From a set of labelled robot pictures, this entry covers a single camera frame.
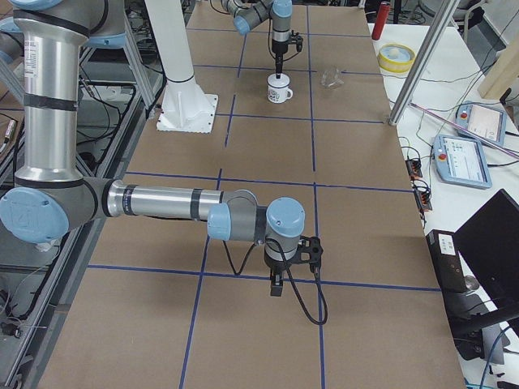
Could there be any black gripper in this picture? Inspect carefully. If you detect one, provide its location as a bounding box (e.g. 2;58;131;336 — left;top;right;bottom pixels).
264;249;297;297
271;39;289;79

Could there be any clear glass funnel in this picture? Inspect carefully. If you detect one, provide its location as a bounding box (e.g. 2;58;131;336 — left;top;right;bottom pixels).
320;66;344;89

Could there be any white enamel mug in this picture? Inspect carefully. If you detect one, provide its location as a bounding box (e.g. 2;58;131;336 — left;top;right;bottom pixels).
268;85;293;104

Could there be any red cylinder tube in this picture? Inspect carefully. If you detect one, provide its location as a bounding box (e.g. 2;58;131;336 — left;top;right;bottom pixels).
371;1;391;41

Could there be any yellow rimmed bowl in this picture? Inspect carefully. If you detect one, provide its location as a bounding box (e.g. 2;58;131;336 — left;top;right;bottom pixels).
377;43;416;73

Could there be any grabber reach stick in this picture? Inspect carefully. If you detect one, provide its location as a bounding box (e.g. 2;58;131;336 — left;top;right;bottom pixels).
409;102;519;160

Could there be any black computer box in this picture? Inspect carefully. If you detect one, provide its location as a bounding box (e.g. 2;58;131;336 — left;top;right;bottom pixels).
426;229;468;293

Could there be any near teach pendant tablet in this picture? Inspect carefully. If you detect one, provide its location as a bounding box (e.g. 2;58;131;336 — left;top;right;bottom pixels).
433;135;492;189

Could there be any teach pendant tablet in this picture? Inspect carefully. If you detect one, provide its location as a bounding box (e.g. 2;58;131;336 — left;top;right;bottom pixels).
455;101;506;146
433;135;492;189

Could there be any black monitor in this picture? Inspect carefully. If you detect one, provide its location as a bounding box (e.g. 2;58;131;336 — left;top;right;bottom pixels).
454;189;518;302

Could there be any far teach pendant tablet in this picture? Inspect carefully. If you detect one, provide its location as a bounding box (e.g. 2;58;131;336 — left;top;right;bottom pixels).
455;101;506;146

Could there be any wooden beam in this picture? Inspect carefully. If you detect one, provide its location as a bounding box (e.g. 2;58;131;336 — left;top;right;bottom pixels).
478;36;519;100

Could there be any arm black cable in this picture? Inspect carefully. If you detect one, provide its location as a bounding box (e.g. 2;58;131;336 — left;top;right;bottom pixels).
221;237;329;325
266;22;303;62

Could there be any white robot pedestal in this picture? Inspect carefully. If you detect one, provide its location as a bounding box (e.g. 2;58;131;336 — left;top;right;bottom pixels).
145;0;218;134

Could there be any aluminium frame post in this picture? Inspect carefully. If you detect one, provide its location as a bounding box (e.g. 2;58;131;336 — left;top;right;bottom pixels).
388;0;459;126

